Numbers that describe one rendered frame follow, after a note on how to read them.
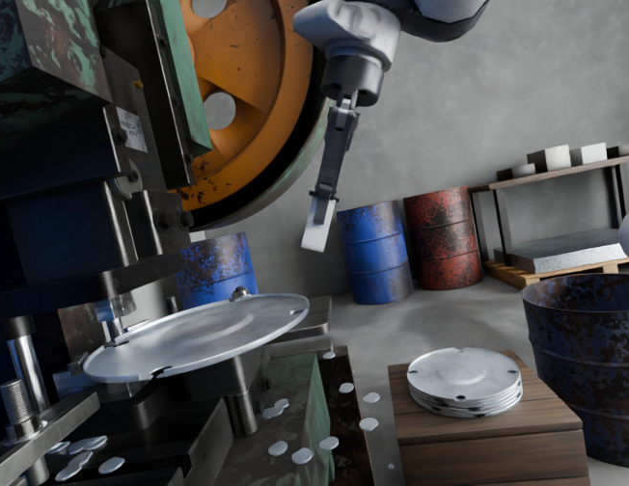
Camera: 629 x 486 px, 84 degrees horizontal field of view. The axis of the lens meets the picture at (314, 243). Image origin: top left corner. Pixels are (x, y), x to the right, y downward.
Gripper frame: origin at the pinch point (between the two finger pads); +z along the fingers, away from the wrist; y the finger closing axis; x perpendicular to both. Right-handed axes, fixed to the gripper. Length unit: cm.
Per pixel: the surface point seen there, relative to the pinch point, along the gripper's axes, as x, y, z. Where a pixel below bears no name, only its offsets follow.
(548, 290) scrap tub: -89, 91, 8
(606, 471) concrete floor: -97, 55, 53
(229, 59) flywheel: 30, 36, -30
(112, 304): 24.2, -1.8, 16.7
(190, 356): 9.8, -10.0, 16.8
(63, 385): 25.3, -7.1, 25.9
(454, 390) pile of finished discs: -42, 42, 35
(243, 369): 4.8, -3.8, 20.0
